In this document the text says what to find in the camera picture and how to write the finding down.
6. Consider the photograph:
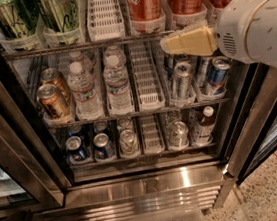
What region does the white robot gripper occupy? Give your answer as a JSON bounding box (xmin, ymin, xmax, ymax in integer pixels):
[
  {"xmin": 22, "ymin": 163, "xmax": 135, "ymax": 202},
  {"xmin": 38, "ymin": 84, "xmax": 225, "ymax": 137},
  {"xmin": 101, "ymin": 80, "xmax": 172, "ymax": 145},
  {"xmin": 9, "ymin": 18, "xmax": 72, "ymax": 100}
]
[{"xmin": 159, "ymin": 0, "xmax": 277, "ymax": 68}]

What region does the blue silver can right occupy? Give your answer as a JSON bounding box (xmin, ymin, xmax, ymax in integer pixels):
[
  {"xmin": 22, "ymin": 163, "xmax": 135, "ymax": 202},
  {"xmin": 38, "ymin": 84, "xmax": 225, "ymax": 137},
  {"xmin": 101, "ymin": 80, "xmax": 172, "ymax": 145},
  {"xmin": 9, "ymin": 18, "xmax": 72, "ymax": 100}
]
[{"xmin": 204, "ymin": 56, "xmax": 231, "ymax": 96}]

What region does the silver can front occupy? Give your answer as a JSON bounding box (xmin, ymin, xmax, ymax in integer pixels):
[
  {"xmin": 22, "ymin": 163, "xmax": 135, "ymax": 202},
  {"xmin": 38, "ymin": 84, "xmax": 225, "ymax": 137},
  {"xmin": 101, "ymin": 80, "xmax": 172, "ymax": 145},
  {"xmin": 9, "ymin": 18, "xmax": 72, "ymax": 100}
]
[{"xmin": 172, "ymin": 61, "xmax": 193, "ymax": 100}]

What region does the empty white tray middle shelf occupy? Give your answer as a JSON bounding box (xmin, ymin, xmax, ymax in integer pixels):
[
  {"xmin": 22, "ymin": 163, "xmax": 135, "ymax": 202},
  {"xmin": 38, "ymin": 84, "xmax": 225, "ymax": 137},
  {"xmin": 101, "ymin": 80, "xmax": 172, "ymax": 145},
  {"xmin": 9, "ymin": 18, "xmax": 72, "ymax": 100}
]
[{"xmin": 129, "ymin": 42, "xmax": 166, "ymax": 111}]

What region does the fridge door right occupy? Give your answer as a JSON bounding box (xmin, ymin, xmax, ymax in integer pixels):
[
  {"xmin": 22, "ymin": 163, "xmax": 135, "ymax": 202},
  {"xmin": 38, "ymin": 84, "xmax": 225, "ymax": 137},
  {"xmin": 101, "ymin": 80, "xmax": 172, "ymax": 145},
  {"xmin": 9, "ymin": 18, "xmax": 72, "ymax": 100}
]
[{"xmin": 227, "ymin": 67, "xmax": 277, "ymax": 185}]

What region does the silver can bottom right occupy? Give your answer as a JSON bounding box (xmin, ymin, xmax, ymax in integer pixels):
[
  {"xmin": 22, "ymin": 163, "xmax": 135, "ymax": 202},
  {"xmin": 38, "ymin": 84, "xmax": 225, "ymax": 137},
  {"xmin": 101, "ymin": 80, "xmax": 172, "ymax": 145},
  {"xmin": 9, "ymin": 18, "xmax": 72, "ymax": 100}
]
[{"xmin": 168, "ymin": 121, "xmax": 189, "ymax": 150}]

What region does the silver green can bottom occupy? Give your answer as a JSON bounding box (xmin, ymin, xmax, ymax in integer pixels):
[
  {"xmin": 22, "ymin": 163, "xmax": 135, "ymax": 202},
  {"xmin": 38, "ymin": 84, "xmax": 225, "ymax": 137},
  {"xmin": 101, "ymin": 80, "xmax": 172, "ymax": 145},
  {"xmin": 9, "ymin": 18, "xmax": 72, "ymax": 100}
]
[{"xmin": 119, "ymin": 130, "xmax": 140, "ymax": 156}]

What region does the blue pepsi can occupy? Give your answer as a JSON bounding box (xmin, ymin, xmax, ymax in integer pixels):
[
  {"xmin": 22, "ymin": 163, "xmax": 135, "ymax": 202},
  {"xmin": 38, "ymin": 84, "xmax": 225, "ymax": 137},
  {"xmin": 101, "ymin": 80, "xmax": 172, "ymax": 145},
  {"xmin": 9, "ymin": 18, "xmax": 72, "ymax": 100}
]
[
  {"xmin": 93, "ymin": 133, "xmax": 116, "ymax": 161},
  {"xmin": 65, "ymin": 135, "xmax": 89, "ymax": 162}
]

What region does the gold can rear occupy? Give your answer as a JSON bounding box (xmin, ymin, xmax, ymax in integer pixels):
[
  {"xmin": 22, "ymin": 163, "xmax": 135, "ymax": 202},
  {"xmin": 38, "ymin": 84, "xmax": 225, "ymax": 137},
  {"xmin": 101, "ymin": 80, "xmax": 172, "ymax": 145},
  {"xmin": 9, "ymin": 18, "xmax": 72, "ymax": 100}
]
[{"xmin": 40, "ymin": 68, "xmax": 71, "ymax": 104}]

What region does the gold can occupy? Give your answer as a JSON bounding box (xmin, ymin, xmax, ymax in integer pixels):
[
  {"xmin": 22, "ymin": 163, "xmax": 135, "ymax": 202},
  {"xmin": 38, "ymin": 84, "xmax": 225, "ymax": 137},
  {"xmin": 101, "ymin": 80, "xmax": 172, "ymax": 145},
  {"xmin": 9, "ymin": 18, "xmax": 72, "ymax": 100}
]
[
  {"xmin": 37, "ymin": 83, "xmax": 70, "ymax": 120},
  {"xmin": 40, "ymin": 68, "xmax": 71, "ymax": 104}
]

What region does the gold can front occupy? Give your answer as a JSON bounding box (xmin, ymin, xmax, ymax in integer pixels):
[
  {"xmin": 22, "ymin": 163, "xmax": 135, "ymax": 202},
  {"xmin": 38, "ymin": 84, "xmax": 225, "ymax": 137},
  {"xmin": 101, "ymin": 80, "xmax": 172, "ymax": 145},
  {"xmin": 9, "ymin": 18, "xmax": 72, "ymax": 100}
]
[{"xmin": 37, "ymin": 83, "xmax": 70, "ymax": 120}]

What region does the blue pepsi can far left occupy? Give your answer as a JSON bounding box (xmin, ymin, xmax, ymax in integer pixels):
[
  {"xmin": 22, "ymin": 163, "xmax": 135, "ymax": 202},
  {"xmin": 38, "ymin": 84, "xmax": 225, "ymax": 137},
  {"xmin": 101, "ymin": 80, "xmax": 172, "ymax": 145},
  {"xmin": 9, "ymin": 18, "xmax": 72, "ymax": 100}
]
[{"xmin": 65, "ymin": 135, "xmax": 89, "ymax": 162}]

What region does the green can far left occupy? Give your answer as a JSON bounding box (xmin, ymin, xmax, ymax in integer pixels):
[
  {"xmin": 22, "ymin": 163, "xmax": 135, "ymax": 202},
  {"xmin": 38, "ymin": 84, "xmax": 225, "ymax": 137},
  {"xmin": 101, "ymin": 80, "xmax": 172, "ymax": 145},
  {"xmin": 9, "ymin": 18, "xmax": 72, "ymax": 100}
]
[{"xmin": 0, "ymin": 0, "xmax": 39, "ymax": 40}]

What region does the steel fridge base panel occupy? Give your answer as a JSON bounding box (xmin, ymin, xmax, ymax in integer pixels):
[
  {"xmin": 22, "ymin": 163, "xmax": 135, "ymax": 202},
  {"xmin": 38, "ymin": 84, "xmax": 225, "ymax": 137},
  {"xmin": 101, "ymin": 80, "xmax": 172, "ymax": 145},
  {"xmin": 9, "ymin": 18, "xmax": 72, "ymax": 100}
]
[{"xmin": 34, "ymin": 165, "xmax": 236, "ymax": 221}]

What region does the white capped brown bottle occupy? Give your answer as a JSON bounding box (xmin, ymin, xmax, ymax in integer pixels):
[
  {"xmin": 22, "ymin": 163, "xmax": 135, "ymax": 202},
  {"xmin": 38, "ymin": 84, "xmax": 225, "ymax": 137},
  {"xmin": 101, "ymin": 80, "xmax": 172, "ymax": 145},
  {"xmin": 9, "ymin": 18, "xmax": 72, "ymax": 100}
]
[{"xmin": 191, "ymin": 106, "xmax": 215, "ymax": 146}]

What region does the water bottle right front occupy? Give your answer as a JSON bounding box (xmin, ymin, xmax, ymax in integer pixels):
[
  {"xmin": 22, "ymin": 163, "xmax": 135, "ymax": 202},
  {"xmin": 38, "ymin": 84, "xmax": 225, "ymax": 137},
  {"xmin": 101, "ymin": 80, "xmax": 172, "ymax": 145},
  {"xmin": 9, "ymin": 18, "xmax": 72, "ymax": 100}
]
[{"xmin": 103, "ymin": 55, "xmax": 134, "ymax": 115}]

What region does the water bottle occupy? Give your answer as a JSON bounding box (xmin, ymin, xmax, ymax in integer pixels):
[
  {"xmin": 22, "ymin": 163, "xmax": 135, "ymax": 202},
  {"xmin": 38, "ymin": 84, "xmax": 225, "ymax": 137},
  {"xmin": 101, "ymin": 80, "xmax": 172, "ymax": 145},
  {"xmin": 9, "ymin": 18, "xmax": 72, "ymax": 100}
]
[
  {"xmin": 67, "ymin": 62, "xmax": 104, "ymax": 121},
  {"xmin": 103, "ymin": 55, "xmax": 134, "ymax": 115}
]

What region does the water bottle left front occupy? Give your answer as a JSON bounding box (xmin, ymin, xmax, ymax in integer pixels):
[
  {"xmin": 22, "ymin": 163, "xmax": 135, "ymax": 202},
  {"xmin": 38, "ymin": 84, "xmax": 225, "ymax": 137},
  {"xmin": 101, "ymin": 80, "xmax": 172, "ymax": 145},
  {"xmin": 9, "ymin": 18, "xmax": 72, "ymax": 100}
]
[{"xmin": 67, "ymin": 62, "xmax": 104, "ymax": 121}]

